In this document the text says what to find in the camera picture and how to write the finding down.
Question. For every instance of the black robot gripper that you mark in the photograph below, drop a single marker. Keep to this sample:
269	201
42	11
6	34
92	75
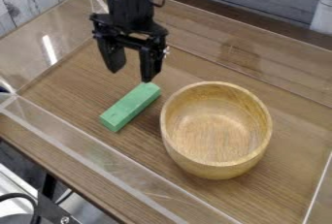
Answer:
127	27

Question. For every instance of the green rectangular block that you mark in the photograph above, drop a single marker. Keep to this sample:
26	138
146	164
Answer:
128	106

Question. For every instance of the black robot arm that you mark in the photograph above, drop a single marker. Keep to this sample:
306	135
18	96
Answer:
127	27

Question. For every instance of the brown wooden bowl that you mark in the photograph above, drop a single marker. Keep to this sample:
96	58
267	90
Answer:
215	129

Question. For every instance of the black table leg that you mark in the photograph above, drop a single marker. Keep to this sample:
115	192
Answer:
49	186

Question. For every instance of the black metal bracket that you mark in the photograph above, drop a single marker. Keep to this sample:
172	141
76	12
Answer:
52	212

